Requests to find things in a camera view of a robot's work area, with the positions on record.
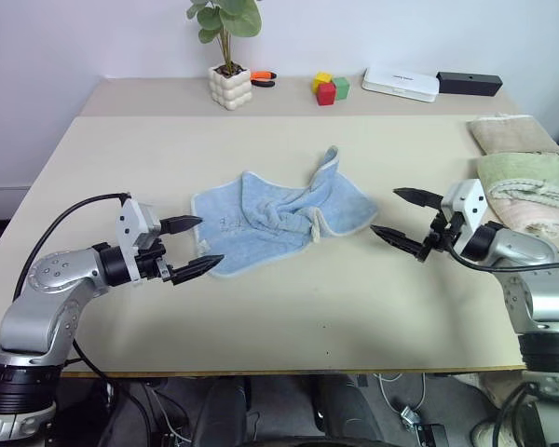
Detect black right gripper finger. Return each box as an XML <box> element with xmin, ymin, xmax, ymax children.
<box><xmin>369</xmin><ymin>223</ymin><xmax>432</xmax><ymax>264</ymax></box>
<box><xmin>392</xmin><ymin>186</ymin><xmax>444</xmax><ymax>210</ymax></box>

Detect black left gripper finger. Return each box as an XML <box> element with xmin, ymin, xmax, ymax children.
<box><xmin>159</xmin><ymin>214</ymin><xmax>204</xmax><ymax>236</ymax></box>
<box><xmin>170</xmin><ymin>253</ymin><xmax>226</xmax><ymax>287</ymax></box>

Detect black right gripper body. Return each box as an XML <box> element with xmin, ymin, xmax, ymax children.
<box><xmin>421</xmin><ymin>210</ymin><xmax>466</xmax><ymax>256</ymax></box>

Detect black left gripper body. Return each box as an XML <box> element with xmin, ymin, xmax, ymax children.
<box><xmin>136</xmin><ymin>236</ymin><xmax>175</xmax><ymax>284</ymax></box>

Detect light blue towel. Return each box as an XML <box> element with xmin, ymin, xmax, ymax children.
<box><xmin>190</xmin><ymin>144</ymin><xmax>379</xmax><ymax>281</ymax></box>

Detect folded green towel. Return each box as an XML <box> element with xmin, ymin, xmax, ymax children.
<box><xmin>474</xmin><ymin>153</ymin><xmax>559</xmax><ymax>207</ymax></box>

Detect folded beige towel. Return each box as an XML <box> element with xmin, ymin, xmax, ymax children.
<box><xmin>466</xmin><ymin>113</ymin><xmax>559</xmax><ymax>156</ymax></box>

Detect flat white box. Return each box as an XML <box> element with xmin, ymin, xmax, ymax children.
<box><xmin>361</xmin><ymin>66</ymin><xmax>442</xmax><ymax>104</ymax></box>

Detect long black box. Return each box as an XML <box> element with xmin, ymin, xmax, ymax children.
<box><xmin>435</xmin><ymin>71</ymin><xmax>503</xmax><ymax>98</ymax></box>

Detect green wooden block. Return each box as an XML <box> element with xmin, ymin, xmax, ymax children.
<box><xmin>331</xmin><ymin>76</ymin><xmax>351</xmax><ymax>101</ymax></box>

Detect red wooden block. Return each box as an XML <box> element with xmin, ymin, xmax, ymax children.
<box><xmin>317</xmin><ymin>82</ymin><xmax>338</xmax><ymax>108</ymax></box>

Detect green plant in white pot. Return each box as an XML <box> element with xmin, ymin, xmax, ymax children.
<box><xmin>185</xmin><ymin>0</ymin><xmax>264</xmax><ymax>113</ymax></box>

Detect small metal clamp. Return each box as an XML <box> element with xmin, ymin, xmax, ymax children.
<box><xmin>399</xmin><ymin>406</ymin><xmax>424</xmax><ymax>430</ymax></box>

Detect dark rounded shape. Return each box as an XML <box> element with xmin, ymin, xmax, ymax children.
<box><xmin>312</xmin><ymin>373</ymin><xmax>384</xmax><ymax>447</ymax></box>

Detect small black box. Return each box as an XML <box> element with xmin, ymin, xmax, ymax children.
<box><xmin>416</xmin><ymin>422</ymin><xmax>451</xmax><ymax>447</ymax></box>

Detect white shoe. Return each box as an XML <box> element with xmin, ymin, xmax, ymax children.
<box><xmin>469</xmin><ymin>417</ymin><xmax>500</xmax><ymax>447</ymax></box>

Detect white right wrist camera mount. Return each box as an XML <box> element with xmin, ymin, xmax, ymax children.
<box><xmin>439</xmin><ymin>178</ymin><xmax>488</xmax><ymax>239</ymax></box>

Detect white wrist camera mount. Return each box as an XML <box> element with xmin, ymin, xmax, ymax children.
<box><xmin>439</xmin><ymin>178</ymin><xmax>488</xmax><ymax>239</ymax></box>
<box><xmin>116</xmin><ymin>197</ymin><xmax>163</xmax><ymax>282</ymax></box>

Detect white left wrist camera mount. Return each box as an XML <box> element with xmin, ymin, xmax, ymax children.
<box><xmin>116</xmin><ymin>197</ymin><xmax>163</xmax><ymax>282</ymax></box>

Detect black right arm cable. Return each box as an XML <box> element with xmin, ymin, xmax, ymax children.
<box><xmin>448</xmin><ymin>245</ymin><xmax>559</xmax><ymax>273</ymax></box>

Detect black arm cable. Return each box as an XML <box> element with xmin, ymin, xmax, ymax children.
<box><xmin>11</xmin><ymin>192</ymin><xmax>130</xmax><ymax>302</ymax></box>
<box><xmin>448</xmin><ymin>245</ymin><xmax>559</xmax><ymax>273</ymax></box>

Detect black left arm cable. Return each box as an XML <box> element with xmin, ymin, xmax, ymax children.
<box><xmin>11</xmin><ymin>192</ymin><xmax>130</xmax><ymax>302</ymax></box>

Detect thin white cable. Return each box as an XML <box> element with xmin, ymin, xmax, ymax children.
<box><xmin>375</xmin><ymin>372</ymin><xmax>429</xmax><ymax>414</ymax></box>

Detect orange handled pliers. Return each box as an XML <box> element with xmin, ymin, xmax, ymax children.
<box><xmin>250</xmin><ymin>69</ymin><xmax>279</xmax><ymax>88</ymax></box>

